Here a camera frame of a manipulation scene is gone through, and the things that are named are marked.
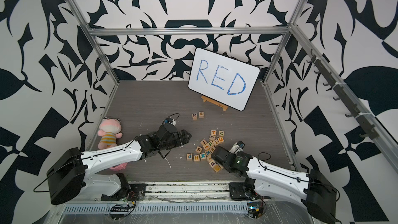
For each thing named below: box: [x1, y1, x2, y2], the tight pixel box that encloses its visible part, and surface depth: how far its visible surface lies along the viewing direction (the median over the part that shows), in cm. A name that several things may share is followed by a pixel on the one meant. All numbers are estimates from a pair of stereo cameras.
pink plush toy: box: [97, 116, 123, 150], surface depth 89 cm
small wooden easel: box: [201, 95, 229, 112], surface depth 104 cm
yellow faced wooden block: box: [212, 164, 222, 173], surface depth 81 cm
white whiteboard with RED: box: [187, 47, 261, 112], surface depth 98 cm
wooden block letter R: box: [191, 113, 198, 121], surface depth 101 cm
